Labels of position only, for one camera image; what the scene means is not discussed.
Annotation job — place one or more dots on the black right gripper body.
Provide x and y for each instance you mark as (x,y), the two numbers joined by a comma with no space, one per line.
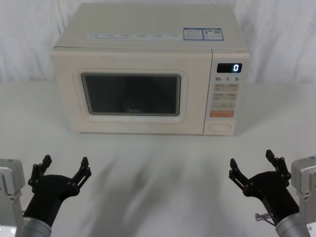
(274,195)

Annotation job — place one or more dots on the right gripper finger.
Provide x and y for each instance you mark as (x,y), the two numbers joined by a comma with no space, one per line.
(238,175)
(280,165)

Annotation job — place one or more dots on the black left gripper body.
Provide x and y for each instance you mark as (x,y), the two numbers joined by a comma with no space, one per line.
(48,197)

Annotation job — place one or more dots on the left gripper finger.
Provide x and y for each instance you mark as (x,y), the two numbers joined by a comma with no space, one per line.
(82,172)
(37,170)

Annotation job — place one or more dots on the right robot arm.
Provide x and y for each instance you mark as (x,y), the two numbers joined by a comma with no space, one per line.
(304,182)

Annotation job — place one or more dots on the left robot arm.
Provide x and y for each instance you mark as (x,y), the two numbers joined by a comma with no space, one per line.
(11,187)

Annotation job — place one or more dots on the white table cloth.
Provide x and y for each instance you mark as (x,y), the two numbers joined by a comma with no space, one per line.
(153,177)

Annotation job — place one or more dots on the cream microwave oven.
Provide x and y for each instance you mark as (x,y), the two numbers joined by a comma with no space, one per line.
(138,61)

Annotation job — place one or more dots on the white curtain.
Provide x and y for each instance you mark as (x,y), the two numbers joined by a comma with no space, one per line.
(29,37)

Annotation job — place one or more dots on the long white label strip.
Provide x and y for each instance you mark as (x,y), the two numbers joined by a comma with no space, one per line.
(128,36)

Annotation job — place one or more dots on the blue and white sticker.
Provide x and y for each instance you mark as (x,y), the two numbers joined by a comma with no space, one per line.
(202,34)

